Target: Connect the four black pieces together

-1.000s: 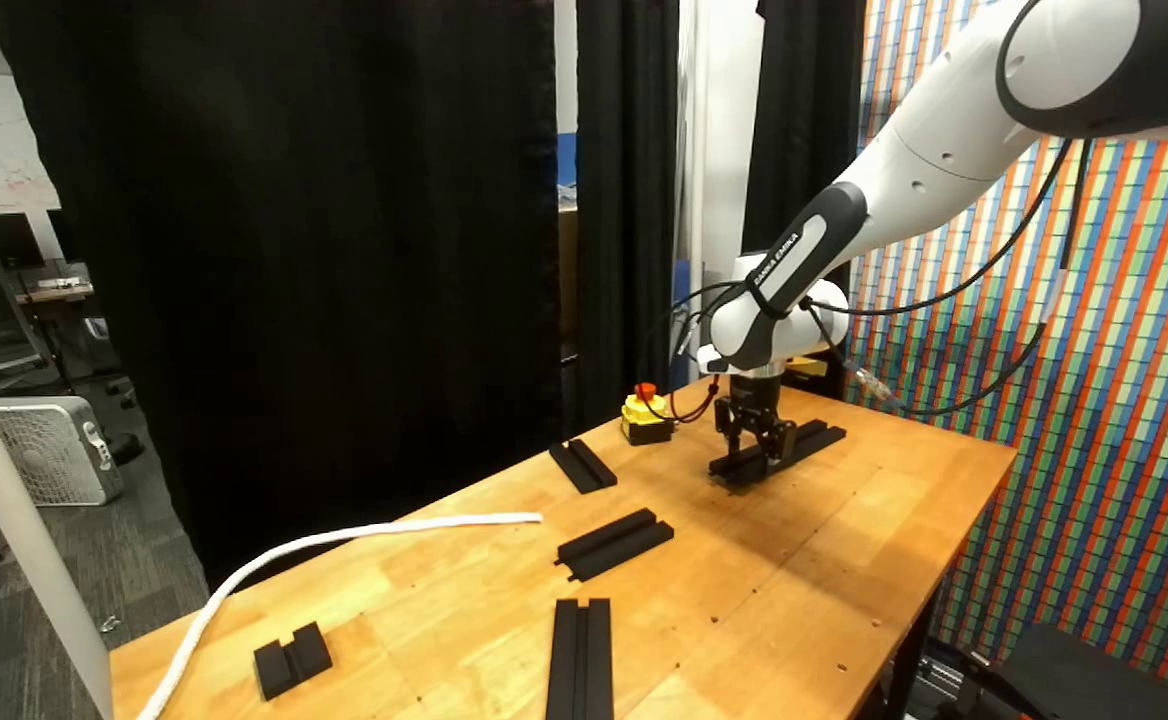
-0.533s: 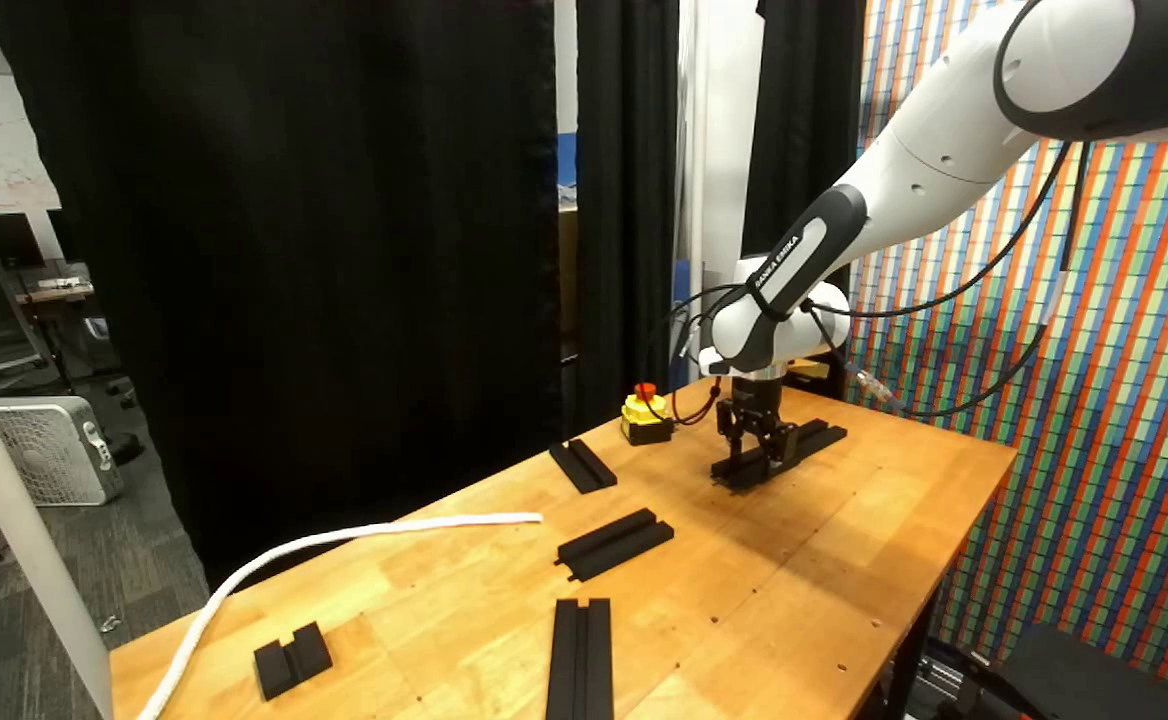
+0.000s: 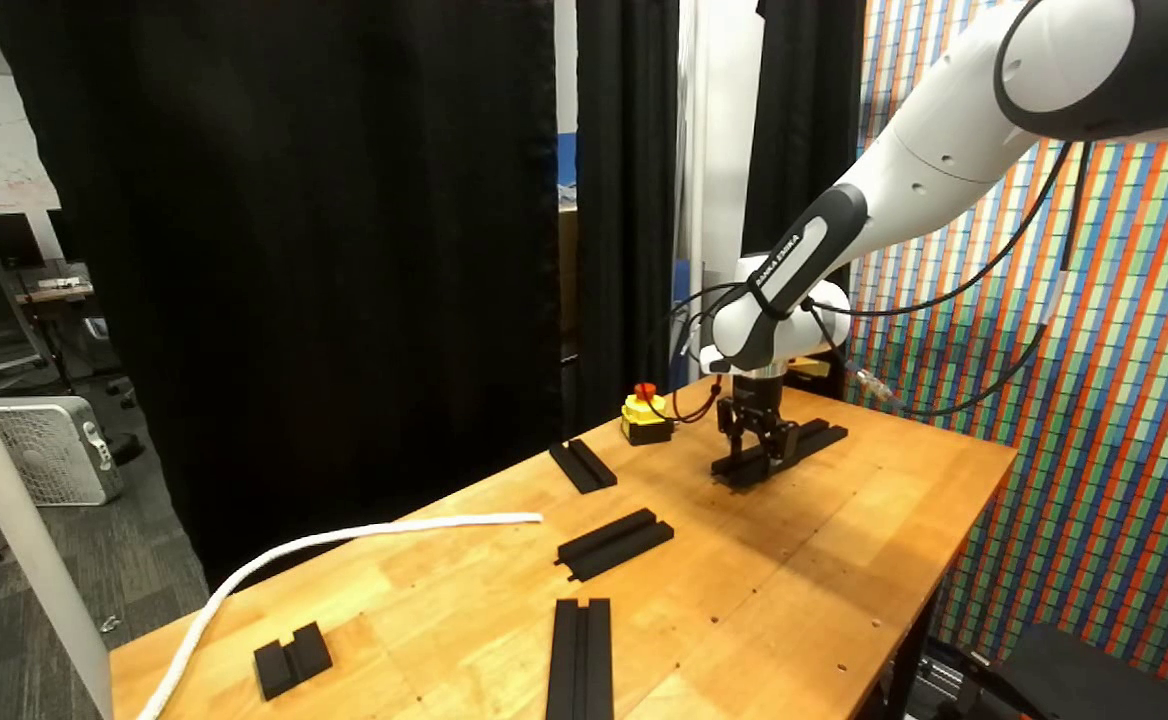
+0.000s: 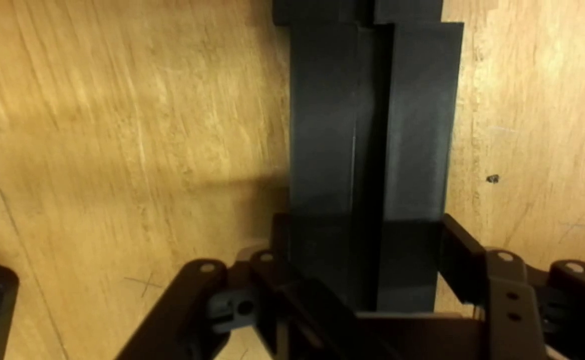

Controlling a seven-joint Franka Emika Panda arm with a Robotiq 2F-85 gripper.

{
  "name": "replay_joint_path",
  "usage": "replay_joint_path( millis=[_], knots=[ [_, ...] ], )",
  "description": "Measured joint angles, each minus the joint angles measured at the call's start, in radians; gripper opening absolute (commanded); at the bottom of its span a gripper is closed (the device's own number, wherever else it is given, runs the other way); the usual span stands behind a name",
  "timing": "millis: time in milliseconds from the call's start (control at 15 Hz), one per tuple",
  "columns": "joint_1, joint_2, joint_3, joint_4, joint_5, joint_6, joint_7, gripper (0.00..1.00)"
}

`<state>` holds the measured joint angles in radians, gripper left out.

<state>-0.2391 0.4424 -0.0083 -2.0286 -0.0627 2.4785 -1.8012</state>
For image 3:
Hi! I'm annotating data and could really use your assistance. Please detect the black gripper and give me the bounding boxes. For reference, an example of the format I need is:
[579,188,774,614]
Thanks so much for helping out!
[717,372,793,471]

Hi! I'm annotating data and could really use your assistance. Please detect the yellow emergency stop button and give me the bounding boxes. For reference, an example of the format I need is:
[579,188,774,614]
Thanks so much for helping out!
[614,382,679,448]

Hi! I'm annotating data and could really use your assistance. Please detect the short black grooved track piece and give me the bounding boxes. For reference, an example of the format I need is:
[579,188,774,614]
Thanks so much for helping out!
[542,435,620,499]

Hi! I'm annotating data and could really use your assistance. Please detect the narrow black curtain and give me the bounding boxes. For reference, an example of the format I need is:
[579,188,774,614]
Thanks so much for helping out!
[571,0,683,431]

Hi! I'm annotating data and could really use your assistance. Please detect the long black grooved track piece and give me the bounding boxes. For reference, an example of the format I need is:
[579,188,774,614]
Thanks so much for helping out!
[539,597,620,720]

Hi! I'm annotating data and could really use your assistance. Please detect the black curtain beside patterned backdrop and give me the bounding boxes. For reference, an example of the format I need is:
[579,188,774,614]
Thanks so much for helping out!
[732,0,873,363]

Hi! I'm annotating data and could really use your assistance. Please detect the multicolour patterned backdrop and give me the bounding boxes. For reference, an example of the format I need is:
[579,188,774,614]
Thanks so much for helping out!
[849,0,1168,714]

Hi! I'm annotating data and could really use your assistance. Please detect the black padded stool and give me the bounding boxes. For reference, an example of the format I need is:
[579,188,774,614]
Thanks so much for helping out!
[997,621,1168,720]

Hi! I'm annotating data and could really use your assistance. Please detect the wide black curtain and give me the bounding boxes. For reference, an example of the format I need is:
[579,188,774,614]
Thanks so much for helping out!
[0,0,565,591]

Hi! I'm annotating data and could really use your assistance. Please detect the small black notched block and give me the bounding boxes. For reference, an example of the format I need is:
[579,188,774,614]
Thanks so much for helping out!
[247,621,334,703]

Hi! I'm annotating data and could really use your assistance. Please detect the white box appliance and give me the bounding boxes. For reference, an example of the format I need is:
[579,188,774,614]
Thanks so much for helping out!
[0,392,127,512]

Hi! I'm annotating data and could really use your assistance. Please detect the slanted white pole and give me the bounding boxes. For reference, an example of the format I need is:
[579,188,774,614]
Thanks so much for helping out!
[0,331,117,720]

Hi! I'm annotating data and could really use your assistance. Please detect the white frame post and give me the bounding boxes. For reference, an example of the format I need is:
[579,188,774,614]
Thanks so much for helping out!
[676,0,767,392]

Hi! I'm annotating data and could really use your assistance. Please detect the white flexible hose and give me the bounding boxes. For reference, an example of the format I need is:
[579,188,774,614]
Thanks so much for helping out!
[133,509,547,720]

